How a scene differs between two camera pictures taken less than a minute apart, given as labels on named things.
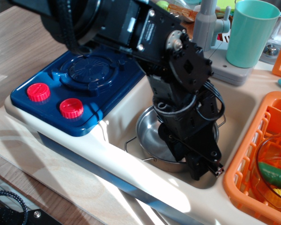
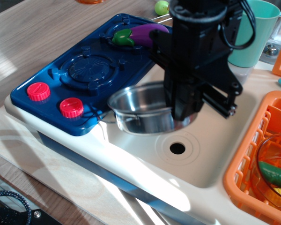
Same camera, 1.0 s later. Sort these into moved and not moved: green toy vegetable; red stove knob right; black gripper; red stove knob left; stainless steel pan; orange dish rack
Moved: stainless steel pan; black gripper
Not moved: red stove knob left; orange dish rack; red stove knob right; green toy vegetable
